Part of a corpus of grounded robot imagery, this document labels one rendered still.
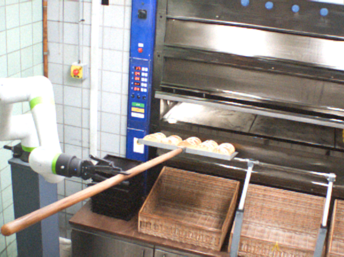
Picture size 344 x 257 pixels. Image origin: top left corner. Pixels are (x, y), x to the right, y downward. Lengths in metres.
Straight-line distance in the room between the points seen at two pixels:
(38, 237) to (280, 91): 1.72
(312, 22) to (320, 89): 0.42
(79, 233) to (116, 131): 0.77
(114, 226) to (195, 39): 1.32
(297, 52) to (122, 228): 1.58
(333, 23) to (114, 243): 1.96
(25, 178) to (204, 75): 1.32
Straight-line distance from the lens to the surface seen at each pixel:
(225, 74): 3.27
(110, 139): 3.67
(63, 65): 3.67
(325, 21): 3.15
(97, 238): 3.41
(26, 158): 2.80
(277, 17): 3.16
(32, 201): 2.87
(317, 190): 3.46
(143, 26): 3.32
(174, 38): 3.29
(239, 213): 2.91
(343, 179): 3.42
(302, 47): 3.17
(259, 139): 3.35
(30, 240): 3.03
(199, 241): 3.20
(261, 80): 3.24
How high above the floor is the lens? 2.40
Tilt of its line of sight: 22 degrees down
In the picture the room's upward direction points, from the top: 4 degrees clockwise
